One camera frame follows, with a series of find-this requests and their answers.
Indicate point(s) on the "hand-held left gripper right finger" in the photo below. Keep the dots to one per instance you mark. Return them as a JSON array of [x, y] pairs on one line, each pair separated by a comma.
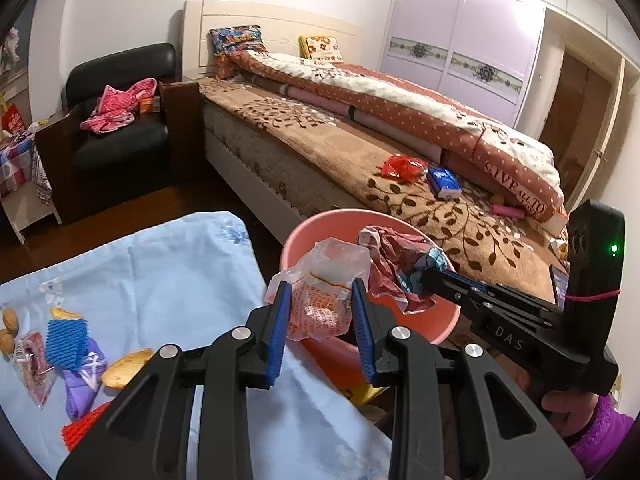
[[362, 330]]

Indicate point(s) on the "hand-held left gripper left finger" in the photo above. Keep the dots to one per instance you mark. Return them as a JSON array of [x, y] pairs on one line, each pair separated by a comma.
[[279, 335]]

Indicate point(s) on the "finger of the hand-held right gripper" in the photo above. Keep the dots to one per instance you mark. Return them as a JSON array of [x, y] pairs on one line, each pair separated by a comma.
[[467, 281], [460, 292]]

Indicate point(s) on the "pink plastic bucket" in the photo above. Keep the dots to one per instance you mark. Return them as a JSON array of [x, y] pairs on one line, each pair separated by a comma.
[[430, 322]]

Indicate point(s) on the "clear bag with orange print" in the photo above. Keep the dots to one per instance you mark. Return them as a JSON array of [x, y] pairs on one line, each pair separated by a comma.
[[325, 305]]

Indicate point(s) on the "colourful paper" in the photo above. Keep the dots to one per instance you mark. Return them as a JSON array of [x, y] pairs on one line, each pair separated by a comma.
[[395, 260]]

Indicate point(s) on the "purple plastic bag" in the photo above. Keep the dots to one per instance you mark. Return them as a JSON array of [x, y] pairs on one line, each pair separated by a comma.
[[80, 385]]

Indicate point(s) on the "blue foam net sleeve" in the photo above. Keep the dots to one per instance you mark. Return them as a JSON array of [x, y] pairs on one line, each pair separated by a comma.
[[65, 342]]

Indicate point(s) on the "red foam net sleeve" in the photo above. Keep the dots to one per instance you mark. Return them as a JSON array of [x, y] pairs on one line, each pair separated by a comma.
[[82, 427]]

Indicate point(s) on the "clear wrapper with red print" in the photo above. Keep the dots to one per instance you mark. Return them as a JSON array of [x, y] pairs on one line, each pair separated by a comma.
[[32, 360]]

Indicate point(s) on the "person's right forearm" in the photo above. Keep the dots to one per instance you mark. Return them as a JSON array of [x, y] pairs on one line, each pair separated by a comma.
[[605, 435]]

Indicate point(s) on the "person's right hand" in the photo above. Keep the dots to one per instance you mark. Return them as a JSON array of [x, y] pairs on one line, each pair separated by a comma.
[[570, 410]]

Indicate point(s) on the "yellow patterned box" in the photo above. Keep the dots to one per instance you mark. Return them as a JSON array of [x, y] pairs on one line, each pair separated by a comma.
[[362, 395]]

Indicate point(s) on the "black smartphone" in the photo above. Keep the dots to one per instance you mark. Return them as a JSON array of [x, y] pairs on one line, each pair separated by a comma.
[[558, 285]]

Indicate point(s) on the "pink cylindrical tube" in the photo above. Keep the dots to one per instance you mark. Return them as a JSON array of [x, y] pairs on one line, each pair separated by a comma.
[[507, 211]]

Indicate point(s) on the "blue tissue pack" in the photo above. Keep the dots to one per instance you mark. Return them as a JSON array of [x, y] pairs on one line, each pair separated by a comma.
[[444, 182]]

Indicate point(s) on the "light blue floral tablecloth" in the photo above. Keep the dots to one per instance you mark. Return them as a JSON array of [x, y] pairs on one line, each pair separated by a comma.
[[175, 285]]

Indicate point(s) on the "red snack packet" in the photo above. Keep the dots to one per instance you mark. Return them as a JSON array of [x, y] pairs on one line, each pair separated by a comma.
[[405, 167]]

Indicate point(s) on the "polka dot quilt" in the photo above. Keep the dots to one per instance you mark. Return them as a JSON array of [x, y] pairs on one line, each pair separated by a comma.
[[400, 105]]

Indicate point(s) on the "brown leaf pattern blanket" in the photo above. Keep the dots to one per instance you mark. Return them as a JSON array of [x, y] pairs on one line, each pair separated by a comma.
[[325, 145]]

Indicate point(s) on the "cream bed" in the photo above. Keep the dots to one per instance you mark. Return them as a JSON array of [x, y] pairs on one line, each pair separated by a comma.
[[250, 145]]

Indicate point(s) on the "wooden door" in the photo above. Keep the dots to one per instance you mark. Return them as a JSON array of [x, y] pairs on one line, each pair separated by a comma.
[[575, 110]]

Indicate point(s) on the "black leather armchair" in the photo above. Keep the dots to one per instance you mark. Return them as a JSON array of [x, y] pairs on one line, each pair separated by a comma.
[[115, 150]]

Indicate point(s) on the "lilac wardrobe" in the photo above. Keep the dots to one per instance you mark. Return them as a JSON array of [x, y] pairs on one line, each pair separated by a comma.
[[450, 25]]

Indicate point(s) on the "small orange box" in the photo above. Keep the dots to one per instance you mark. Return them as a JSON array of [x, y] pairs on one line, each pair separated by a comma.
[[149, 105]]

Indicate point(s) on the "yellow floral pillow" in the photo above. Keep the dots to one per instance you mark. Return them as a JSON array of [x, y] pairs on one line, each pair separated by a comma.
[[320, 49]]

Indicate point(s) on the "white side table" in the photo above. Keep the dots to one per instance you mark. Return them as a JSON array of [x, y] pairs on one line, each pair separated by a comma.
[[30, 215]]

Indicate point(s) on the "pink dotted clothing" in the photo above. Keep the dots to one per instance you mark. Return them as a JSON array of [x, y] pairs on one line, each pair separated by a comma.
[[117, 105]]

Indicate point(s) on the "cartoon print pillow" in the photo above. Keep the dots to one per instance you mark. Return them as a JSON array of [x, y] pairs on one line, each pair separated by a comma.
[[237, 40]]

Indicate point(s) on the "red gift bag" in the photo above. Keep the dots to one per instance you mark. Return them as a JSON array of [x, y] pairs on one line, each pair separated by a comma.
[[12, 119]]

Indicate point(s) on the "coat rack with clothes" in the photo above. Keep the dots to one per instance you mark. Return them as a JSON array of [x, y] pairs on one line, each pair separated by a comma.
[[12, 45]]

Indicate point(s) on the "curved window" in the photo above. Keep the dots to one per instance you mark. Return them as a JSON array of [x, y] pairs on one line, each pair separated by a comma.
[[22, 15]]

